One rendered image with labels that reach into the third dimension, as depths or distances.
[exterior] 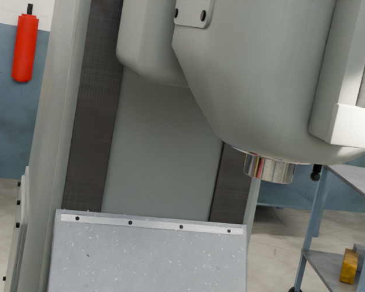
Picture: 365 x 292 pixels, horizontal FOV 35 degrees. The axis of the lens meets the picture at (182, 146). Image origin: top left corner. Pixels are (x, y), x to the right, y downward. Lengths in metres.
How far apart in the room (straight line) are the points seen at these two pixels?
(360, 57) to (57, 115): 0.57
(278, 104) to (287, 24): 0.06
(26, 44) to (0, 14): 0.31
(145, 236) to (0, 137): 3.92
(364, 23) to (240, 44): 0.09
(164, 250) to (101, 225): 0.11
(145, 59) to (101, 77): 0.27
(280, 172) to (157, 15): 0.21
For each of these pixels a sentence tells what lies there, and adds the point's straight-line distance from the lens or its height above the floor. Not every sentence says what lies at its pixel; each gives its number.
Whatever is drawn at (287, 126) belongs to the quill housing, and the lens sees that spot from 0.46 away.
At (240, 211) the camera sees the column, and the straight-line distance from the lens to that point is 0.99.
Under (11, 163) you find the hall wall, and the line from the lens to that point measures 4.86.
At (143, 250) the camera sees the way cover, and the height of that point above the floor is 1.05.
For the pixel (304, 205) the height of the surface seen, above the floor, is 0.23.
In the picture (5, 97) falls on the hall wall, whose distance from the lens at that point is 4.75.
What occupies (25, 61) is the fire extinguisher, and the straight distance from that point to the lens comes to 4.57.
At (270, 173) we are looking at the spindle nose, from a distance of 0.54.
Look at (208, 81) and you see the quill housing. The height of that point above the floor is 1.36.
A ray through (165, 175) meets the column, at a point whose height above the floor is 1.17.
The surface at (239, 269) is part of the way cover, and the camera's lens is 0.99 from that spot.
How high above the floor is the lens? 1.40
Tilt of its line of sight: 11 degrees down
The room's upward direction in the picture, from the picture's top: 10 degrees clockwise
